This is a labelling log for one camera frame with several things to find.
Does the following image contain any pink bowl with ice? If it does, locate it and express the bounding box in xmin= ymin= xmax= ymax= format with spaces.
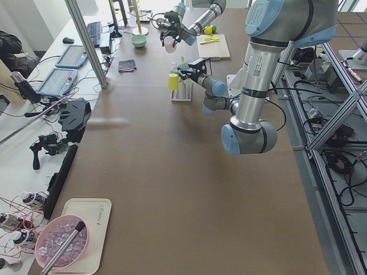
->
xmin=35 ymin=215 xmax=89 ymax=270

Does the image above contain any black power box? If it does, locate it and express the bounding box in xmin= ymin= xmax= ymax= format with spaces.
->
xmin=99 ymin=33 xmax=112 ymax=54

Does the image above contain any far blue teach pendant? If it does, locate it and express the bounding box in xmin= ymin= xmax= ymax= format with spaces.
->
xmin=55 ymin=45 xmax=88 ymax=69

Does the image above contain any wooden cutting board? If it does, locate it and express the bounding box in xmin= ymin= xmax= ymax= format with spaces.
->
xmin=197 ymin=34 xmax=231 ymax=58

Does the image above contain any cream plastic tray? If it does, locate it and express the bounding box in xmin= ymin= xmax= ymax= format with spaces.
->
xmin=50 ymin=198 xmax=112 ymax=274

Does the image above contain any aluminium frame post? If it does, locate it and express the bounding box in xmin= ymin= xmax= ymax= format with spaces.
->
xmin=65 ymin=0 xmax=108 ymax=89

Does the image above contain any green bowl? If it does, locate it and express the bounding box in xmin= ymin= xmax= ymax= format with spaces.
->
xmin=130 ymin=34 xmax=147 ymax=48

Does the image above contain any black computer mouse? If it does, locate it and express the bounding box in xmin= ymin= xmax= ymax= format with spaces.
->
xmin=63 ymin=37 xmax=74 ymax=44

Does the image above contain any wooden mug tree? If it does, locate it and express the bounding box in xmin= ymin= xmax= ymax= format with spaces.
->
xmin=128 ymin=0 xmax=149 ymax=36

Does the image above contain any long black bar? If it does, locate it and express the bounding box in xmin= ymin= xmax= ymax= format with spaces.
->
xmin=43 ymin=145 xmax=79 ymax=221

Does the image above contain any yellow cup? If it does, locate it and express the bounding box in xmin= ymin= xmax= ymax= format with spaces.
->
xmin=167 ymin=73 xmax=179 ymax=91

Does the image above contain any copper wire bottle rack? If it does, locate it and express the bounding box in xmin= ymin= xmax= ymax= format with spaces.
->
xmin=1 ymin=191 xmax=48 ymax=258

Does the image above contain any grey folded cloth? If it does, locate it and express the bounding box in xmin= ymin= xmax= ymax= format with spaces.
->
xmin=118 ymin=60 xmax=136 ymax=72

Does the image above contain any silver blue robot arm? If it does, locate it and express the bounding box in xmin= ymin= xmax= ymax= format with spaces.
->
xmin=159 ymin=1 xmax=227 ymax=53
xmin=177 ymin=1 xmax=338 ymax=155

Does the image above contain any blue teach pendant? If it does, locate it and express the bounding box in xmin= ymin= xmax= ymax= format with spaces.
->
xmin=36 ymin=68 xmax=78 ymax=97
xmin=55 ymin=45 xmax=88 ymax=69

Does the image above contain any black keyboard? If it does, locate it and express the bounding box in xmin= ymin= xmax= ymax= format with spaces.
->
xmin=87 ymin=21 xmax=102 ymax=48

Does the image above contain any seated person in black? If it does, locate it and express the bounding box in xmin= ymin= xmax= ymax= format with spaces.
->
xmin=1 ymin=30 xmax=37 ymax=78

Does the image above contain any small bottle purple label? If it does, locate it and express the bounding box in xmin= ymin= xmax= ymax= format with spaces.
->
xmin=19 ymin=191 xmax=46 ymax=209

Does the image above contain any black metal thermos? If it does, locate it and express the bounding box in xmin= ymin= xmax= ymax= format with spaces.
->
xmin=10 ymin=71 xmax=41 ymax=103

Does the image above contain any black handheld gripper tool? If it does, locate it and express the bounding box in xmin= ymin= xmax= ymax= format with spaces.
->
xmin=29 ymin=132 xmax=69 ymax=170

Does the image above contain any mint green cup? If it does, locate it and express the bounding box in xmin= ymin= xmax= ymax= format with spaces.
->
xmin=178 ymin=62 xmax=191 ymax=70

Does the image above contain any metal muddler stick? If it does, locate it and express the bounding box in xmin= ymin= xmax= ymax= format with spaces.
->
xmin=40 ymin=221 xmax=85 ymax=275

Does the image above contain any white cup holder rack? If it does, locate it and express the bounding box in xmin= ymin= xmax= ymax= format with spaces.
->
xmin=171 ymin=56 xmax=193 ymax=102

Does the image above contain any pink cup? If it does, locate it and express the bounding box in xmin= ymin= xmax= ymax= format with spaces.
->
xmin=163 ymin=36 xmax=177 ymax=53

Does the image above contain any black plastic fixture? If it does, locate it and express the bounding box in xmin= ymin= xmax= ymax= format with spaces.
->
xmin=58 ymin=98 xmax=91 ymax=144

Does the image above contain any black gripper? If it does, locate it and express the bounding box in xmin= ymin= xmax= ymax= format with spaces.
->
xmin=178 ymin=58 xmax=206 ymax=82
xmin=160 ymin=10 xmax=182 ymax=48

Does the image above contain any near blue teach pendant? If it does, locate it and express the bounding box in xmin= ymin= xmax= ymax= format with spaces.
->
xmin=36 ymin=68 xmax=78 ymax=97

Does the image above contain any metal scoop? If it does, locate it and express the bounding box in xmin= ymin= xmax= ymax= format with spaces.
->
xmin=149 ymin=17 xmax=169 ymax=29

